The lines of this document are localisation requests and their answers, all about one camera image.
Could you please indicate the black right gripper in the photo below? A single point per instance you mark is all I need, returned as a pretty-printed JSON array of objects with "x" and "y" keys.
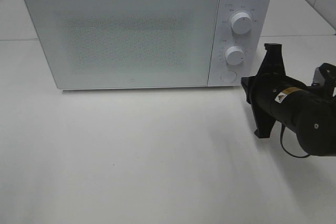
[{"x": 274, "y": 97}]

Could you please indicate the round door release button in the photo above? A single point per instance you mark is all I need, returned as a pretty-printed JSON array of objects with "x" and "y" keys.
[{"x": 228, "y": 76}]

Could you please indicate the white dial knob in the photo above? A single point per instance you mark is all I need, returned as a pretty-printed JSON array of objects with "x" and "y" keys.
[
  {"x": 234, "y": 55},
  {"x": 241, "y": 22}
]

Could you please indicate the white microwave door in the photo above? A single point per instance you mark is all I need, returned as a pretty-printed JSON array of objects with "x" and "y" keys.
[{"x": 110, "y": 44}]

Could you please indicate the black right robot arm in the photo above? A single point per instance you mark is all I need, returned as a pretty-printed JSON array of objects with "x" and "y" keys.
[{"x": 320, "y": 140}]

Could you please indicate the white microwave oven body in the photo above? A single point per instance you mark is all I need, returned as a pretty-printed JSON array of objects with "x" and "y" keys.
[{"x": 252, "y": 1}]

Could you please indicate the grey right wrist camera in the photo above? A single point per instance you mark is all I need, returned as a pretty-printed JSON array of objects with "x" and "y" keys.
[{"x": 318, "y": 78}]

